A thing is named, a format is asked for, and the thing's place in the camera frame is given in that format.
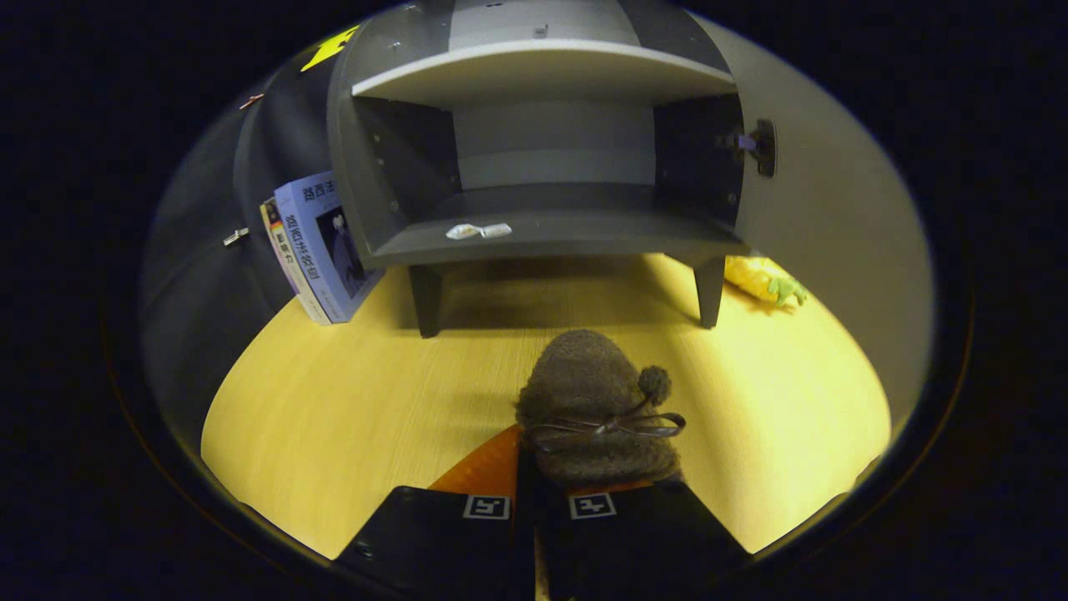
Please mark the dark grey shoe cabinet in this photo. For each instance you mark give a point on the dark grey shoe cabinet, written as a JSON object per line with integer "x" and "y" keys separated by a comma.
{"x": 551, "y": 133}

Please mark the black backdrop cloth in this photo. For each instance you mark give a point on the black backdrop cloth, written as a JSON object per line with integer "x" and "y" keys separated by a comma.
{"x": 192, "y": 284}

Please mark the silver clip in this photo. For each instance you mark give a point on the silver clip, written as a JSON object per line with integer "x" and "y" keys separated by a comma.
{"x": 235, "y": 237}

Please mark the brown knitted shoe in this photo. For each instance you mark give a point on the brown knitted shoe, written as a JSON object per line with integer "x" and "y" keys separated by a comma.
{"x": 584, "y": 376}

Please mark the small white packet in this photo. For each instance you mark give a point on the small white packet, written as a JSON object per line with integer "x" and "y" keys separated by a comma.
{"x": 496, "y": 230}
{"x": 463, "y": 231}

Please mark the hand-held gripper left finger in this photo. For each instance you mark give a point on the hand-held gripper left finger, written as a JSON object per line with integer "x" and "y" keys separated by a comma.
{"x": 442, "y": 542}

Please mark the yellow green plush toy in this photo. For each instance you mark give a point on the yellow green plush toy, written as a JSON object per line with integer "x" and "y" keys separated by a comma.
{"x": 755, "y": 278}

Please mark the red clip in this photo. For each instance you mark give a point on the red clip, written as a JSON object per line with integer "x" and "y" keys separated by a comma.
{"x": 251, "y": 101}

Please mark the blue cover book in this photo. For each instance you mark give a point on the blue cover book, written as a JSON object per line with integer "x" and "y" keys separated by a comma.
{"x": 329, "y": 242}

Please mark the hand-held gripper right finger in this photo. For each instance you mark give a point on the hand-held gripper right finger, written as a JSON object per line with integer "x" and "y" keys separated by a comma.
{"x": 642, "y": 534}

